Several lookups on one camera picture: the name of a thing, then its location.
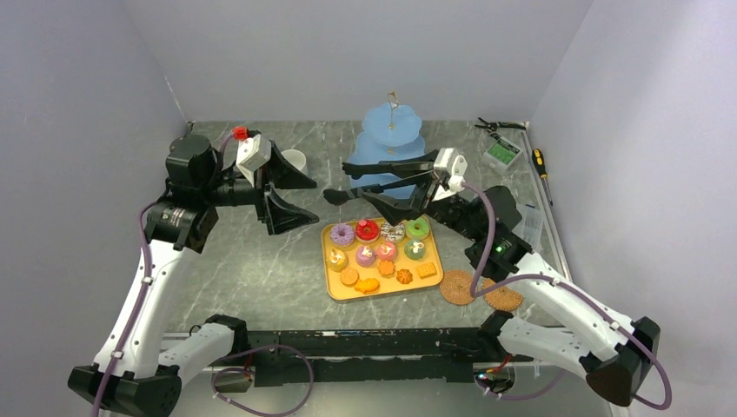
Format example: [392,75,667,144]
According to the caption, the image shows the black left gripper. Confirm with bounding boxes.
[202,141,319,233]

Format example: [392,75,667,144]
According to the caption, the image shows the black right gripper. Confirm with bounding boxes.
[362,151,484,242]

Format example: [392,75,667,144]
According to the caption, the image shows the white and blue mug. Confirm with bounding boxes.
[282,149,308,175]

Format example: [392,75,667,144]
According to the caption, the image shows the green frosted donut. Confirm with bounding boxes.
[405,217,431,241]

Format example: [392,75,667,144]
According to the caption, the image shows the chocolate sprinkled donut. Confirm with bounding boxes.
[380,222,406,243]

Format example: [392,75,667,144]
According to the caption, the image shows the red frosted donut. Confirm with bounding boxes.
[355,219,380,244]

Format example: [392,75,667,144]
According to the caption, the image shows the green cupcake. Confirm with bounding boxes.
[404,239,427,261]

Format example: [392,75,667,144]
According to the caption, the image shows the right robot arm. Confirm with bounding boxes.
[323,148,666,407]

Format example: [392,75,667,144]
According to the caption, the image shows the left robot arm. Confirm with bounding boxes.
[68,128,318,416]

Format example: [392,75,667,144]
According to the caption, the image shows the blue three-tier cake stand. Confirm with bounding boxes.
[347,91,425,165]

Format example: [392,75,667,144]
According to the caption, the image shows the purple sprinkled donut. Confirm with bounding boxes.
[329,222,355,248]

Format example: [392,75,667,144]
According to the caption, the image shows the yellow cupcake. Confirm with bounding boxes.
[326,248,349,273]

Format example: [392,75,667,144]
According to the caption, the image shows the square cracker biscuit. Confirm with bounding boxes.
[415,262,438,281]

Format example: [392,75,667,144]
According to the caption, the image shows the orange flower cookie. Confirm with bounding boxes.
[377,260,395,277]

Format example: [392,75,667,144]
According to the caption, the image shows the yellow serving tray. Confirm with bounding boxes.
[321,218,443,301]

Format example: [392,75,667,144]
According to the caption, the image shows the green and white box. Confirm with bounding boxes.
[481,136,523,174]

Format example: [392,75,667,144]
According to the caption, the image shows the orange striped round cookie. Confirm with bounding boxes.
[395,268,413,285]

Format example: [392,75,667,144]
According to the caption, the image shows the black pliers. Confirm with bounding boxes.
[474,117,528,137]

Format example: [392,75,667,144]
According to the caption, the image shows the round brown cookie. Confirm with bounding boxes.
[339,268,360,287]

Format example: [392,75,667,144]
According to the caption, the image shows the orange fish cookie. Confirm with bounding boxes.
[353,278,381,295]

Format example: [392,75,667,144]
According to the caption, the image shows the left woven rattan coaster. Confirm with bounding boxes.
[439,269,474,306]

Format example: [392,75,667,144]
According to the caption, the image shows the woven rattan coaster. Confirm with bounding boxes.
[483,287,524,312]
[439,269,474,306]

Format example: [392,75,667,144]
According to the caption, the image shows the yellow black screwdriver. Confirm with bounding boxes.
[532,149,554,206]

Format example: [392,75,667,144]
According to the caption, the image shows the clear plastic compartment box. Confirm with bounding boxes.
[519,204,544,250]

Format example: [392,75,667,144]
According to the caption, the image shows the right woven rattan coaster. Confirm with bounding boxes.
[483,287,524,312]

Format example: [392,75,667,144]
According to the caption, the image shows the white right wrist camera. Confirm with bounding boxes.
[433,148,468,200]

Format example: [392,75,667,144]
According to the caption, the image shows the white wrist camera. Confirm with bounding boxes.
[433,148,468,200]
[236,133,272,188]

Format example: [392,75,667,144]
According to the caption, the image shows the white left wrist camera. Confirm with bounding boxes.
[236,133,272,188]

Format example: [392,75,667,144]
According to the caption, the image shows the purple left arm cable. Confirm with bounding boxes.
[89,130,315,417]

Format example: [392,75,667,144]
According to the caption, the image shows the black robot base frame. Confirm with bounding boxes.
[189,313,536,387]

